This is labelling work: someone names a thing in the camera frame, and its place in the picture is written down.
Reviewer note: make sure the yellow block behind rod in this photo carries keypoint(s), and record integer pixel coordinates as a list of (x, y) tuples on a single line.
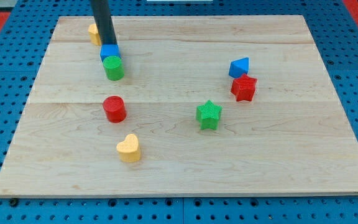
[(94, 35)]

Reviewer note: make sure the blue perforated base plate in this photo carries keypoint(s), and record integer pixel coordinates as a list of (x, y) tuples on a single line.
[(23, 43)]

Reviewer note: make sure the light wooden board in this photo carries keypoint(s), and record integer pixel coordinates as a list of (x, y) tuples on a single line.
[(293, 138)]

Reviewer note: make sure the red cylinder block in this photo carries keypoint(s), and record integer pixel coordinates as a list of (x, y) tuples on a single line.
[(114, 109)]

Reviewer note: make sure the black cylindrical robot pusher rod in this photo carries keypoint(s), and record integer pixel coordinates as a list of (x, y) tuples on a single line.
[(102, 17)]

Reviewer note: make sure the red star block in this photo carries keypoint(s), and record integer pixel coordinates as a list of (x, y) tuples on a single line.
[(244, 87)]

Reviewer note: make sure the yellow heart block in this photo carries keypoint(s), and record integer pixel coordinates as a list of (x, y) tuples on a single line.
[(129, 149)]

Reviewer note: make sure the green star block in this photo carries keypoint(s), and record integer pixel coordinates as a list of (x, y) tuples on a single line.
[(208, 115)]

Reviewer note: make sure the blue triangular prism block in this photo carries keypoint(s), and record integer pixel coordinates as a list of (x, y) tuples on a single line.
[(239, 67)]

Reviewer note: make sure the blue cube block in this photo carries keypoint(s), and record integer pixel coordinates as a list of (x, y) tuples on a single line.
[(109, 50)]

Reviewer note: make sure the green cylinder block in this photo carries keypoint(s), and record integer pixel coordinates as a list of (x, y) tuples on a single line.
[(113, 68)]

